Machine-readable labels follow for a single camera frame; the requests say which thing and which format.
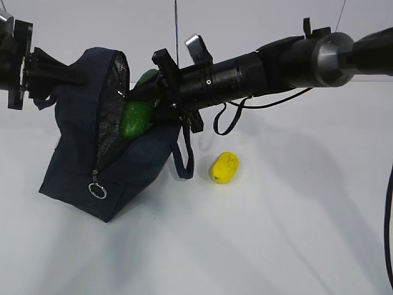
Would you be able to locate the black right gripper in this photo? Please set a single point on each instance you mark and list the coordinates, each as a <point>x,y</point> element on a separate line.
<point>170,110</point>

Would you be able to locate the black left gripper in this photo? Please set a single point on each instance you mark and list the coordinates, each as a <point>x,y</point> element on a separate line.
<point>45,72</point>

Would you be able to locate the green cucumber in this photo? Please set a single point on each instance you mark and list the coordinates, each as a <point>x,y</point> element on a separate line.
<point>135,119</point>

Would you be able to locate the dark navy fabric lunch bag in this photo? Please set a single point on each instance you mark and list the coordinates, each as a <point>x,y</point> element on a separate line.
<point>92,168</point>

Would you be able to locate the yellow toy lemon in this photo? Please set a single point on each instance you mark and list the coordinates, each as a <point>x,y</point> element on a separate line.
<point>224,168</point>

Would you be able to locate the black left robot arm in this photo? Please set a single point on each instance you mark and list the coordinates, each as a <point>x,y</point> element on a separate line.
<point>25,70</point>

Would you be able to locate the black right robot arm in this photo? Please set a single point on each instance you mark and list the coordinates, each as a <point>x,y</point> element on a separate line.
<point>319,58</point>

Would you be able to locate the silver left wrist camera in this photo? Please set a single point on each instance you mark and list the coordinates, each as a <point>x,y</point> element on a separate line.
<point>7,21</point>

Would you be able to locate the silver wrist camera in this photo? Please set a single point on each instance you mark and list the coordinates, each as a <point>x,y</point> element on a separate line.
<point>198,50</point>
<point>7,21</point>

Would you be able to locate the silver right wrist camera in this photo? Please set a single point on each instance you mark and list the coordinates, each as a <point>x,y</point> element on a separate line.
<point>198,50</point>

